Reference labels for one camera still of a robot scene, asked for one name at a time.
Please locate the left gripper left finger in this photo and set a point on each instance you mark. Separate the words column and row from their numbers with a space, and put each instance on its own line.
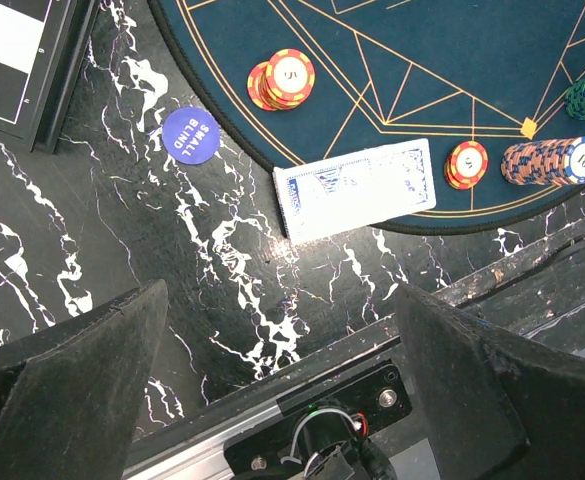
column 70, row 395

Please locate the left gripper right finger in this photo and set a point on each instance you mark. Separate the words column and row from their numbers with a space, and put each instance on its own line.
column 496, row 405

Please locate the red chip stack bottom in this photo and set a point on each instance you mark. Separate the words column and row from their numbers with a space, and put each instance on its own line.
column 466, row 165

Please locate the red chip stack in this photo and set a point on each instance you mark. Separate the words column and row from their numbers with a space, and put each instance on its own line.
column 466, row 165
column 283, row 82

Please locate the playing card deck box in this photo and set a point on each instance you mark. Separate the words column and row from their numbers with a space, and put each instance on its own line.
column 350, row 191

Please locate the blue small blind button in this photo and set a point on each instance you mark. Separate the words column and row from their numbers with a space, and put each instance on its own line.
column 191, row 135

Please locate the round blue poker mat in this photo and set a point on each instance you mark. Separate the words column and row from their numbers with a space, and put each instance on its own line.
column 392, row 71

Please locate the black white chessboard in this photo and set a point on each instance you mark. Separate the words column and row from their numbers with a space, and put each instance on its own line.
column 42, row 44

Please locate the red chip stack left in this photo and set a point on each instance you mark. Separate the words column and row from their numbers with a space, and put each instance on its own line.
column 283, row 82

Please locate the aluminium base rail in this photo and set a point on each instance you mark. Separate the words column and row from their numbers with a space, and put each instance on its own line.
column 349, row 411

